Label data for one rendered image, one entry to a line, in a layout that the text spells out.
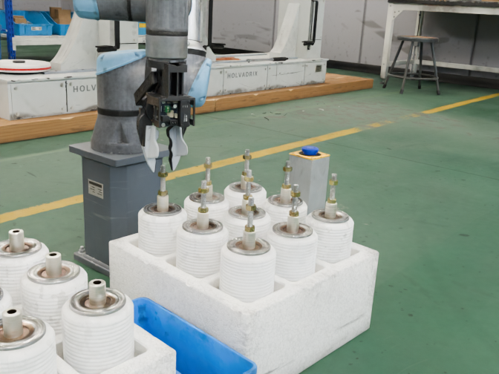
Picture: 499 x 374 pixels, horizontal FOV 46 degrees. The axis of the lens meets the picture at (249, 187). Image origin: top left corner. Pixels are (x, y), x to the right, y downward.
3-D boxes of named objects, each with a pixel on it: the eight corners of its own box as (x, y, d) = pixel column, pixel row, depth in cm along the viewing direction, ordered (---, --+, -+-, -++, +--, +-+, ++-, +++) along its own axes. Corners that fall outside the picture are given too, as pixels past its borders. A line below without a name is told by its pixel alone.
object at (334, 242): (312, 312, 116) (320, 227, 111) (291, 290, 125) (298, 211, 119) (353, 305, 120) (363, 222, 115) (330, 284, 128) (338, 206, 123)
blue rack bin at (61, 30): (30, 32, 595) (30, 10, 589) (63, 32, 624) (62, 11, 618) (59, 35, 566) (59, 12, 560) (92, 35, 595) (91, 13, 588)
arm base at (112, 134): (78, 145, 142) (76, 105, 139) (128, 136, 153) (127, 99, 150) (116, 157, 133) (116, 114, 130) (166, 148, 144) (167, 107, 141)
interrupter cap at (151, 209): (135, 213, 114) (135, 209, 114) (158, 202, 121) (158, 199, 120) (167, 220, 111) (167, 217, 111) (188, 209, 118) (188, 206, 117)
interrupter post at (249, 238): (246, 251, 99) (246, 234, 98) (238, 246, 101) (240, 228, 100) (258, 249, 100) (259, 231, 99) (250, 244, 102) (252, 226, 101)
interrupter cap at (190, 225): (217, 238, 104) (217, 234, 104) (177, 233, 105) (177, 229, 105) (226, 223, 111) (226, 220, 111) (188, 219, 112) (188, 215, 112)
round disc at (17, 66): (-25, 70, 290) (-27, 58, 288) (30, 67, 312) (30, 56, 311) (6, 76, 272) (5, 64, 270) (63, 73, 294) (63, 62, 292)
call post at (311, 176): (279, 272, 149) (288, 153, 140) (297, 264, 154) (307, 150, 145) (301, 282, 144) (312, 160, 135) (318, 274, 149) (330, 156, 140)
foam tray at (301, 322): (110, 320, 123) (108, 240, 117) (240, 268, 150) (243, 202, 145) (242, 411, 98) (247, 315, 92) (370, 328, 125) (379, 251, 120)
